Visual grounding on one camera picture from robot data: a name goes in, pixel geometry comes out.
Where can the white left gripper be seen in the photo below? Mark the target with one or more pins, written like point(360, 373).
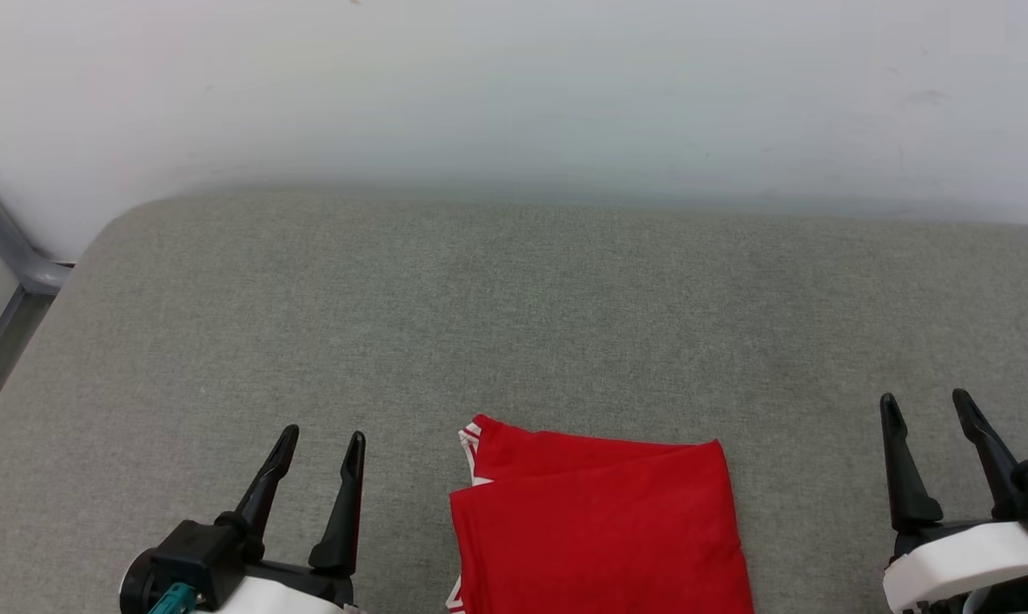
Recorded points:
point(292, 595)

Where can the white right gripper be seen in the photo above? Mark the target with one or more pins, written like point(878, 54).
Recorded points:
point(966, 563)

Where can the red and white jersey shirt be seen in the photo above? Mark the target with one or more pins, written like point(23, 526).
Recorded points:
point(599, 529)

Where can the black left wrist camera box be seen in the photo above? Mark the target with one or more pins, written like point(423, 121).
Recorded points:
point(194, 554)

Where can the grey metal frame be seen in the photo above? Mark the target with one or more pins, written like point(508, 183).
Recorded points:
point(2, 247)

